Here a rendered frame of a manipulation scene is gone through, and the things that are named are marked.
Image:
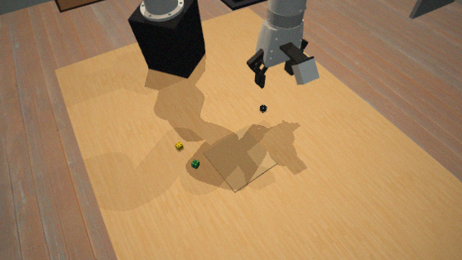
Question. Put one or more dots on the black die with white pips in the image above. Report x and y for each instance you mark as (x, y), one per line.
(263, 108)

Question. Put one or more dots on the beige flat mat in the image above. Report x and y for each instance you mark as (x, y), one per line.
(240, 159)

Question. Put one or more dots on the yellow die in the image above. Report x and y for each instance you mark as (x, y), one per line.
(179, 146)

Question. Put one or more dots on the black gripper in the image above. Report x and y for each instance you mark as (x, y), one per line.
(268, 51)

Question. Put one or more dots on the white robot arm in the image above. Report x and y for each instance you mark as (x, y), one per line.
(280, 13)

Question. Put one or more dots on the green die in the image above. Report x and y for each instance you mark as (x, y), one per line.
(195, 164)

